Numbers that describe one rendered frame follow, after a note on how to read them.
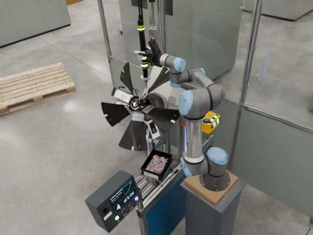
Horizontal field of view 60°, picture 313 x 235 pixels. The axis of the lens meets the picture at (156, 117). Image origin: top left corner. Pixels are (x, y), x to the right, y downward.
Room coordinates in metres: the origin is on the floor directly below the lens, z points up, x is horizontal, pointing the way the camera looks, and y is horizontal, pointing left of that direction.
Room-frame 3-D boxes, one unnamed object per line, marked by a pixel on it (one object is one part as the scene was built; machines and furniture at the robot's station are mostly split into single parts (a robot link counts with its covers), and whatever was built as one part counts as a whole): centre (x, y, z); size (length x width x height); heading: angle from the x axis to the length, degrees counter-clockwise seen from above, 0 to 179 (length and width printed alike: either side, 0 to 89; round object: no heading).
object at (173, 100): (2.20, -0.20, 0.92); 0.17 x 0.16 x 0.11; 138
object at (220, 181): (1.06, -0.33, 1.09); 0.15 x 0.15 x 0.10
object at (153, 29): (2.27, -0.03, 1.54); 0.10 x 0.07 x 0.09; 173
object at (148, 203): (1.33, -0.14, 0.82); 0.90 x 0.04 x 0.08; 138
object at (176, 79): (1.46, -0.15, 1.54); 0.11 x 0.08 x 0.11; 98
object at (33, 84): (4.07, 2.06, 0.07); 1.20 x 1.00 x 0.15; 115
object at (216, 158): (1.06, -0.32, 1.21); 0.13 x 0.12 x 0.14; 98
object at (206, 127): (1.62, -0.41, 1.02); 0.16 x 0.10 x 0.11; 138
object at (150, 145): (1.82, 0.08, 0.46); 0.09 x 0.05 x 0.91; 48
